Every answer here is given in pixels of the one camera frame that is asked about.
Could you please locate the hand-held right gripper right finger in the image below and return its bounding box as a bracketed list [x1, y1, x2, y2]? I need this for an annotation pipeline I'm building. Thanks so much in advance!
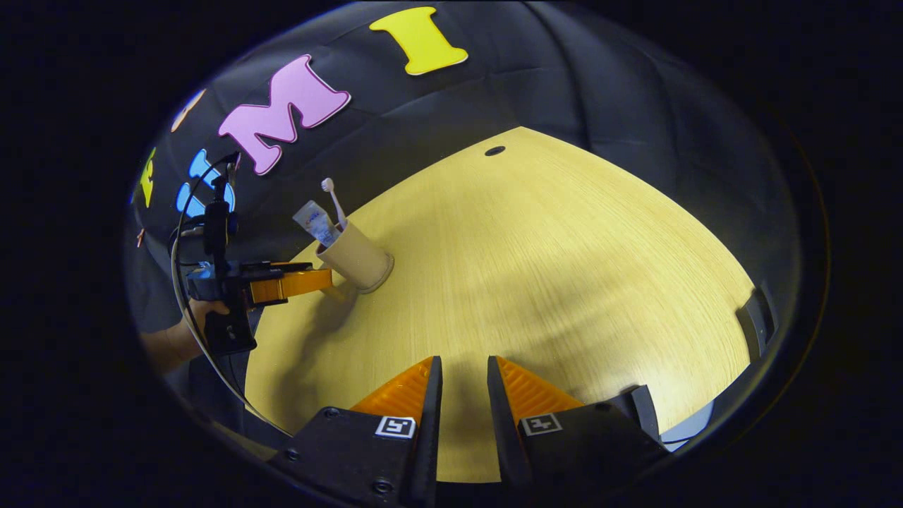
[486, 355, 669, 495]

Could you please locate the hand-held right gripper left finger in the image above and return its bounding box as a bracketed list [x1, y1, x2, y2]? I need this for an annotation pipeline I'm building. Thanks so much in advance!
[272, 356, 444, 506]

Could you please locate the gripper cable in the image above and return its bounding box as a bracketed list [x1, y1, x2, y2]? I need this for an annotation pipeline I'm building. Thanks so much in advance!
[169, 152, 293, 437]

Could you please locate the wooden desktop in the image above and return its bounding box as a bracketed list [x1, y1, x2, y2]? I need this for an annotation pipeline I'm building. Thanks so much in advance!
[243, 127, 757, 485]

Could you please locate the black chair armrest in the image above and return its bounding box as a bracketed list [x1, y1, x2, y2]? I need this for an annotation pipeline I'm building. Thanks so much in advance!
[619, 384, 662, 444]
[736, 285, 775, 355]

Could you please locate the person's grey shirt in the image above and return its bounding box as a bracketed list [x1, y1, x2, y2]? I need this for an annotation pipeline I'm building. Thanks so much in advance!
[127, 226, 186, 336]

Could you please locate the pink toothbrush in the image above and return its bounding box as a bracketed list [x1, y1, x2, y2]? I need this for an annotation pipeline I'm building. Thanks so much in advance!
[321, 178, 349, 231]

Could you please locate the white toothpaste tube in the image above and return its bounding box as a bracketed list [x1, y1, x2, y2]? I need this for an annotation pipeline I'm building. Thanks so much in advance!
[293, 200, 339, 248]

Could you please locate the beige cup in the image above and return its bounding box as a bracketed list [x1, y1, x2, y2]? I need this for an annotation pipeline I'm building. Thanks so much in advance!
[315, 220, 394, 294]

